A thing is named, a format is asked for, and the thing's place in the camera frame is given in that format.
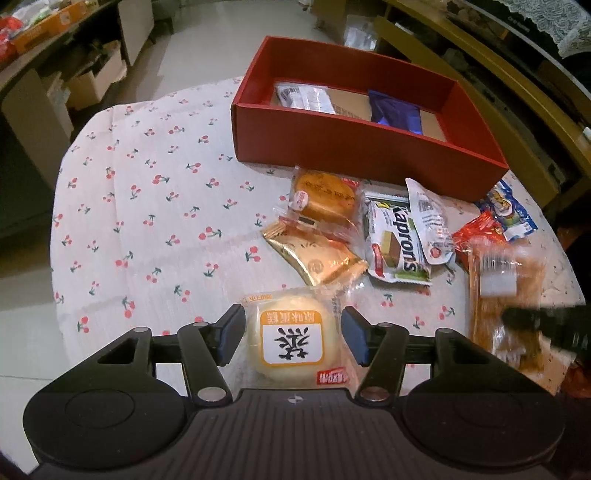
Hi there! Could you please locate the cherry print tablecloth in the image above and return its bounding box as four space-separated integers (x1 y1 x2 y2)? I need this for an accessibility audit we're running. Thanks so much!
50 77 585 366

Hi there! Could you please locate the gold foil snack packet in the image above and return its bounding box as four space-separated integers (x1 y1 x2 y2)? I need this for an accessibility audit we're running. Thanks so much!
262 219 368 287

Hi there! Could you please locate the red chips bag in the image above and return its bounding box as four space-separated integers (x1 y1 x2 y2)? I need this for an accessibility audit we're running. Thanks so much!
452 210 507 270

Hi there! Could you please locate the wooden bench frame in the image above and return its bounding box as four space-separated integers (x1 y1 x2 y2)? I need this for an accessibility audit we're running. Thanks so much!
375 1 590 214

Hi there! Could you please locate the dark blue packet in box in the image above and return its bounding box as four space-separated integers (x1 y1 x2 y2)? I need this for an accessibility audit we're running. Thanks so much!
369 90 423 135

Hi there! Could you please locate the brown pastry clear packet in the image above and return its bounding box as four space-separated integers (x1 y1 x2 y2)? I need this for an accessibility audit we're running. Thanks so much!
467 240 545 373

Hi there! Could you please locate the white cardboard box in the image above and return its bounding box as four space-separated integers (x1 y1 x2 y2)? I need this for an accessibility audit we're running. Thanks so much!
66 40 127 111

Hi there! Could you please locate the orange mooncake packet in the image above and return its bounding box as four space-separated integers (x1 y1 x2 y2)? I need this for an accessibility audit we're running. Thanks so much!
288 166 361 225

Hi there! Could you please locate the Kaprons wafer packet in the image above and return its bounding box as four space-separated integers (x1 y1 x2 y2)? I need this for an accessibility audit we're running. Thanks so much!
362 190 432 286

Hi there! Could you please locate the cluttered side shelf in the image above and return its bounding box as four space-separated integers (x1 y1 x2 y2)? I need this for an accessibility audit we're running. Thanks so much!
1 1 118 92

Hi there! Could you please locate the white pouch snack packet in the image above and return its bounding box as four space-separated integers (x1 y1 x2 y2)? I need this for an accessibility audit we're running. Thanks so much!
406 178 455 265

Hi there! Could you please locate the white wrapper in box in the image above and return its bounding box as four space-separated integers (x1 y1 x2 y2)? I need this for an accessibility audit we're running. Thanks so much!
276 82 335 114

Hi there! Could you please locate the blue snack bag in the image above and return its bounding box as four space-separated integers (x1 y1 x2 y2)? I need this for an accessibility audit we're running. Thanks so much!
477 180 538 242

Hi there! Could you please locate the white round bun packet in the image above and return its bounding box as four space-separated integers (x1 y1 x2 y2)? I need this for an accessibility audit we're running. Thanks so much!
238 286 359 390

